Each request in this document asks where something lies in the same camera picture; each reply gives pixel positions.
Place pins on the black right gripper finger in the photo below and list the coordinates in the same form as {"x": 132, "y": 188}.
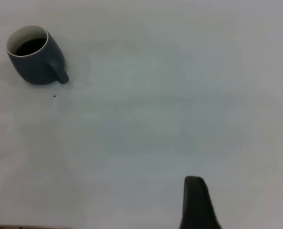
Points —
{"x": 197, "y": 205}

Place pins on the dark grey ceramic cup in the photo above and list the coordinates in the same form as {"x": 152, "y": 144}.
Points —
{"x": 37, "y": 69}

